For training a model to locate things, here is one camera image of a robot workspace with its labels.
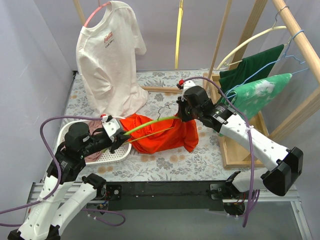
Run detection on green hanger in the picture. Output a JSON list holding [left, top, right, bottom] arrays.
[[124, 104, 179, 136]]

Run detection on orange t shirt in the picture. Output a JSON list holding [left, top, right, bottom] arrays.
[[120, 114, 199, 154]]

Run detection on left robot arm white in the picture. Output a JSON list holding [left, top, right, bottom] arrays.
[[7, 118, 130, 240]]

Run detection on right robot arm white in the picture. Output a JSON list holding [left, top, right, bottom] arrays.
[[176, 81, 304, 199]]

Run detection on cream hanger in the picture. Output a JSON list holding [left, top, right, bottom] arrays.
[[215, 12, 287, 71]]

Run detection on yellow hanger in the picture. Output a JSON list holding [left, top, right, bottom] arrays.
[[174, 0, 184, 70]]

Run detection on white Coca-Cola t shirt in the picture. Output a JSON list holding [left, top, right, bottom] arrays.
[[76, 1, 149, 117]]

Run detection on pink hanger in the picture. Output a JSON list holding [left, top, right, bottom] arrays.
[[83, 1, 111, 27]]

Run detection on pink garment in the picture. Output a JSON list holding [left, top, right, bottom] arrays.
[[56, 120, 112, 163]]

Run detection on white laundry basket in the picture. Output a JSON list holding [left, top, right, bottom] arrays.
[[57, 119, 132, 166]]

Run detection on light green tie-dye garment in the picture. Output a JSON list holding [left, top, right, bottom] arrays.
[[218, 73, 293, 120]]

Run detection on floral table cloth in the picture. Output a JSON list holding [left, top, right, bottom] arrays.
[[66, 69, 250, 182]]

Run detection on dark green garment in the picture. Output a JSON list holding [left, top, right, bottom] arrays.
[[219, 44, 285, 94]]

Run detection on wooden clothes rack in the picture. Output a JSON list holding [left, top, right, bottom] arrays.
[[72, 0, 320, 171]]

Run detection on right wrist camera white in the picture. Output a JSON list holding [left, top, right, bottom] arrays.
[[176, 79, 196, 90]]

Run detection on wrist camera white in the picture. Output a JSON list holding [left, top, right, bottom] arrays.
[[176, 79, 196, 90], [101, 114, 124, 142]]

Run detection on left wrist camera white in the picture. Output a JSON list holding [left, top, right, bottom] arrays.
[[101, 114, 124, 142]]

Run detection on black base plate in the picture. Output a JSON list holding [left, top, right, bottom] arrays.
[[77, 179, 251, 213]]

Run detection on blue wire hanger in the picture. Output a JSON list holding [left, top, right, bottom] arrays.
[[225, 29, 306, 100]]

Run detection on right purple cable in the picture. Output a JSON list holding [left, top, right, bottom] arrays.
[[186, 76, 261, 228]]

